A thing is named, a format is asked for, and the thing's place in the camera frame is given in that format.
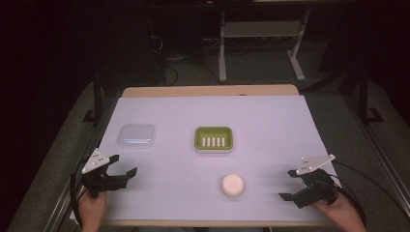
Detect white round soap bar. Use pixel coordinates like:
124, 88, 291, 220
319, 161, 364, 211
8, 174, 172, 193
220, 173, 246, 198

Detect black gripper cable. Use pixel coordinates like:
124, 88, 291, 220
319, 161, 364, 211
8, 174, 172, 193
322, 159, 410, 228
69, 156, 90, 228

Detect person's right hand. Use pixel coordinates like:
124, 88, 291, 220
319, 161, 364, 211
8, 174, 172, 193
311, 192, 367, 232

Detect wooden table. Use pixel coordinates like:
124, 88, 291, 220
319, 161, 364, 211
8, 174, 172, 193
69, 83, 343, 228

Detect black floor cables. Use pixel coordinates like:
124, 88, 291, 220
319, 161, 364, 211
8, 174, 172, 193
146, 18, 223, 87

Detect clear plastic lid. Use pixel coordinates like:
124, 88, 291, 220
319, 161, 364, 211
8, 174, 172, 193
116, 123, 158, 151

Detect person's left hand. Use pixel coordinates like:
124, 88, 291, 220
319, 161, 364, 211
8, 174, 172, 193
77, 191, 108, 232

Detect black metal stand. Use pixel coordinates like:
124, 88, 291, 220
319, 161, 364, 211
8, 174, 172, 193
81, 72, 104, 126
340, 62, 385, 126

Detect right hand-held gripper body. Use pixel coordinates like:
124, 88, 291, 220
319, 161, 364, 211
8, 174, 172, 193
295, 154, 338, 208

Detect white metal desk frame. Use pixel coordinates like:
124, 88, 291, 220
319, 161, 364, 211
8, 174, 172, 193
218, 8, 312, 84

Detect green soap dish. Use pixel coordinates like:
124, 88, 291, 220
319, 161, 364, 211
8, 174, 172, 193
193, 126, 235, 154

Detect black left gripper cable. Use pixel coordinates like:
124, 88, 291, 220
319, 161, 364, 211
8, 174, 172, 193
69, 156, 90, 228

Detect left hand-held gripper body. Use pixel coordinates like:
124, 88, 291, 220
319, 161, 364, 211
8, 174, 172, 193
80, 148, 112, 198

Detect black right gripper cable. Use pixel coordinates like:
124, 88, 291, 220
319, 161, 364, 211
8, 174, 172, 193
322, 159, 410, 228

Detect aluminium rail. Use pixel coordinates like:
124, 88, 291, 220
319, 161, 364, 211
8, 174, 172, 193
41, 96, 119, 232
341, 93, 410, 214

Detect white table mat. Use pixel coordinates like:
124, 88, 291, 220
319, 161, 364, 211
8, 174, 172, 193
69, 94, 343, 224

